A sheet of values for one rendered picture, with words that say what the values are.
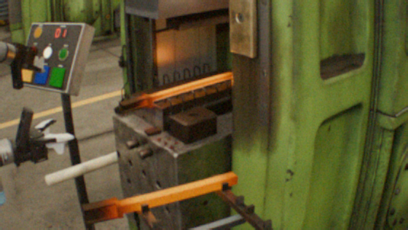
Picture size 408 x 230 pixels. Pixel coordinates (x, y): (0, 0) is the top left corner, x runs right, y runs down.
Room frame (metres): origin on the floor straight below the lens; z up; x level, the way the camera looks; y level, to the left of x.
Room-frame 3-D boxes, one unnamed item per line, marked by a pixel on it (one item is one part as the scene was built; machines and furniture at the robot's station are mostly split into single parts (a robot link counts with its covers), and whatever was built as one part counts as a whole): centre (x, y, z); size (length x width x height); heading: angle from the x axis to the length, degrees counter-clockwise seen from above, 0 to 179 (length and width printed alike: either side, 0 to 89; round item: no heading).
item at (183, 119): (1.32, 0.03, 0.95); 0.12 x 0.08 x 0.06; 128
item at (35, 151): (1.13, 0.52, 0.97); 0.12 x 0.08 x 0.09; 128
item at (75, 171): (1.64, 0.47, 0.62); 0.44 x 0.05 x 0.05; 128
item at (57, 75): (1.65, 0.57, 1.01); 0.07 x 0.05 x 0.07; 63
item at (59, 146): (1.14, 0.41, 0.97); 0.09 x 0.03 x 0.06; 92
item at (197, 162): (1.52, -0.02, 0.69); 0.56 x 0.38 x 0.45; 128
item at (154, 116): (1.55, 0.02, 0.96); 0.42 x 0.20 x 0.09; 128
